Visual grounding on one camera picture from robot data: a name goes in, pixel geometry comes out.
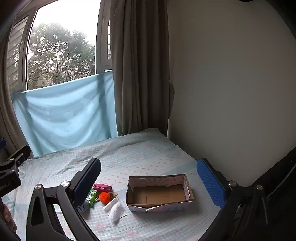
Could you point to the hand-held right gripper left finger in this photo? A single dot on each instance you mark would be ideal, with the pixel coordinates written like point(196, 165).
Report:
point(86, 183)

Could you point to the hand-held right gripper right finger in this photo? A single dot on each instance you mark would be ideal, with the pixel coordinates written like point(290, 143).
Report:
point(210, 185)

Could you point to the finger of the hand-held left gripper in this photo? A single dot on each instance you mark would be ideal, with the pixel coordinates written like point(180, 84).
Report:
point(2, 144)
point(19, 154)

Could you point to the green snack packet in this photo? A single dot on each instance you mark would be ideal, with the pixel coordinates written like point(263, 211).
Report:
point(92, 197)

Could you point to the pink zip pouch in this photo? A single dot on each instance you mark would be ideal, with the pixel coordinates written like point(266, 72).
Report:
point(101, 187)

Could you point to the orange pompom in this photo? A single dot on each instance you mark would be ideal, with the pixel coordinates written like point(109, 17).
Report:
point(104, 197)

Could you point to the white mesh cloth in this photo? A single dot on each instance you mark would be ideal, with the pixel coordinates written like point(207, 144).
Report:
point(118, 211)

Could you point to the paper-wrapped cardboard box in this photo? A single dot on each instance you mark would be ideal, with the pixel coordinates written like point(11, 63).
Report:
point(159, 192)

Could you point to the person's left hand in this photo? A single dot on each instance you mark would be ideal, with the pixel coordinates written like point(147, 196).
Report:
point(6, 214)

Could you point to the brown curtain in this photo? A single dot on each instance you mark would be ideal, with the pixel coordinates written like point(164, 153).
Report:
point(141, 67)
point(9, 120)

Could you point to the light blue cloth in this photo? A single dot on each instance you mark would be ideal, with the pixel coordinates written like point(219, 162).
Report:
point(67, 115)

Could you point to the checkered bed sheet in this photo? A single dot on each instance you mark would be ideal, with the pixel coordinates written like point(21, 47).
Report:
point(143, 155)

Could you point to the dark clothing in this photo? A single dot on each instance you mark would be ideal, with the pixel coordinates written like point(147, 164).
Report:
point(284, 185)

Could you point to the window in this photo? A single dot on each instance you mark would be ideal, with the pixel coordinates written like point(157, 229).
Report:
point(60, 46)

